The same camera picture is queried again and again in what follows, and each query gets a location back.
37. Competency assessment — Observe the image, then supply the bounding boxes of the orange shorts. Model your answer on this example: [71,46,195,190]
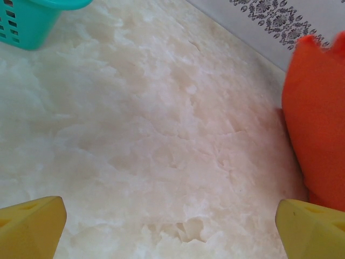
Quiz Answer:
[280,30,345,214]

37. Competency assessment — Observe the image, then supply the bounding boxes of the teal plastic basket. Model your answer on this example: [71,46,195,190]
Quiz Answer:
[0,0,94,51]

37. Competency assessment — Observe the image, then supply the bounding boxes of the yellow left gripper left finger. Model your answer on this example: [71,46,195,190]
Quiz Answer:
[0,196,68,259]

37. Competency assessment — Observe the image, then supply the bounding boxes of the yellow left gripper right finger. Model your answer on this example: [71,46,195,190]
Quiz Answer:
[275,199,345,259]

